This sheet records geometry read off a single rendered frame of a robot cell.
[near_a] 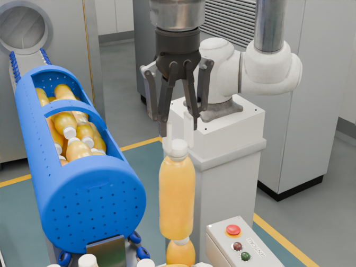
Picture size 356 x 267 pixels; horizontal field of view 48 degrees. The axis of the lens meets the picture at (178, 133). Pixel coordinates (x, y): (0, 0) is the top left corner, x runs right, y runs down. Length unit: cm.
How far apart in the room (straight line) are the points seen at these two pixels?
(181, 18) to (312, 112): 221
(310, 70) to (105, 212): 179
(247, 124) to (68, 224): 78
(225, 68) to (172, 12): 84
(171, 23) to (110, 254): 68
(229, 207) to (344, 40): 146
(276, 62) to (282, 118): 126
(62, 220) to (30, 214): 187
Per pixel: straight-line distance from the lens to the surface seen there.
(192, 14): 64
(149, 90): 69
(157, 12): 65
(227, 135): 152
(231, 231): 103
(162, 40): 66
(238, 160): 162
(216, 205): 167
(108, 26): 660
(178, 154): 77
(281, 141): 271
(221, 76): 147
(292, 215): 290
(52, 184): 108
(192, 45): 67
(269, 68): 142
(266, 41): 138
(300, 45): 248
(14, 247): 277
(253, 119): 158
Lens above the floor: 179
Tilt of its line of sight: 28 degrees down
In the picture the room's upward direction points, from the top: straight up
